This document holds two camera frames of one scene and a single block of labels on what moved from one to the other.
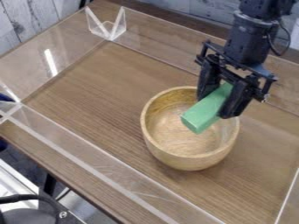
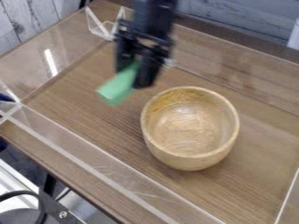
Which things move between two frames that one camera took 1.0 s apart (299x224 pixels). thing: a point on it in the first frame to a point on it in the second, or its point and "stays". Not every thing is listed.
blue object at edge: [6, 98] stays
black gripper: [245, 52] to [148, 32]
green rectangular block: [200, 115] to [114, 90]
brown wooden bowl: [178, 147] stays
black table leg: [49, 185] stays
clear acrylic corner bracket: [106, 30] stays
